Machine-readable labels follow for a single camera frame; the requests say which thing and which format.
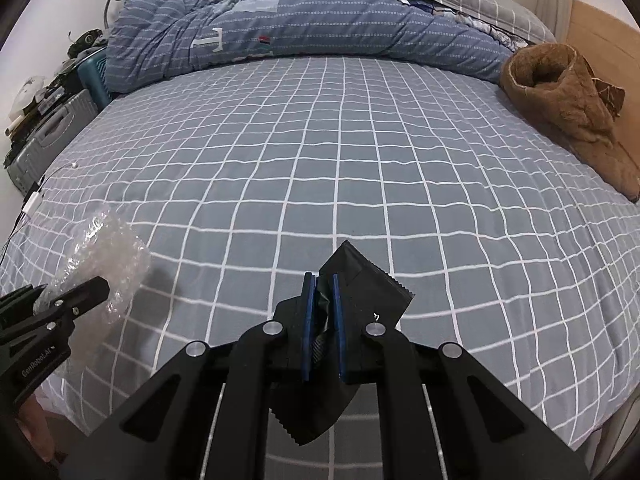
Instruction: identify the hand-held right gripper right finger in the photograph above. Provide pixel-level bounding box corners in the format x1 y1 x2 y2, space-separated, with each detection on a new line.
331 272 591 480

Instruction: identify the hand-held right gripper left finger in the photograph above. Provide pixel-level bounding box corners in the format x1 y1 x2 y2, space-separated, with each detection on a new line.
65 272 317 480

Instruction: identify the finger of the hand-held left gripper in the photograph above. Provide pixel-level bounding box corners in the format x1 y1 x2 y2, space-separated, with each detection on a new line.
42 276 111 322
0 285 48 313

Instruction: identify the clear bubble wrap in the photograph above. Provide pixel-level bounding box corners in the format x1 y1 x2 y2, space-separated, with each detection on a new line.
47 210 152 331

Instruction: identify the black foil packet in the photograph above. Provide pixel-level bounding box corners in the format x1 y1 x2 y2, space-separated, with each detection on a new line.
270 240 416 446

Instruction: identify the person's left hand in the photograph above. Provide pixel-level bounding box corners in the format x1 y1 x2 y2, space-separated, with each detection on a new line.
17 395 53 458

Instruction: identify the grey hard suitcase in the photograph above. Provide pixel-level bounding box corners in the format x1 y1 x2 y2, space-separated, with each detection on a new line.
4 91 98 193

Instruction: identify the grey checked bed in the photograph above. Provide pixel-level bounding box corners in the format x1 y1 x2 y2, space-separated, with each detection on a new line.
0 55 640 453

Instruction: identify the white plastic item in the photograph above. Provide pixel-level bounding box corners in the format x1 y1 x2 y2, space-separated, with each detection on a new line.
7 75 48 121

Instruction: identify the teal plastic crate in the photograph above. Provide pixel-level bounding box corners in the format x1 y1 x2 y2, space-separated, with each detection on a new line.
77 49 113 111

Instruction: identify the black cluttered item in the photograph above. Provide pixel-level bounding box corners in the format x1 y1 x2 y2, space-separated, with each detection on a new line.
67 30 103 58

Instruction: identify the blue striped quilt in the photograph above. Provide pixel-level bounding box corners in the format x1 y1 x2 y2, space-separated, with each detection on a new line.
102 0 516 95

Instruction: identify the brown quilted jacket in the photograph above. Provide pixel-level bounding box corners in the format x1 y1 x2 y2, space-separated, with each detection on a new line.
500 42 640 203

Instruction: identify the wooden headboard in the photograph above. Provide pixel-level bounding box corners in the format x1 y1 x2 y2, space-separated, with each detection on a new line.
565 0 640 171

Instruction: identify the white cable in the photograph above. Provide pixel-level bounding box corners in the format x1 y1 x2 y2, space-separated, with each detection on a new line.
42 161 81 181

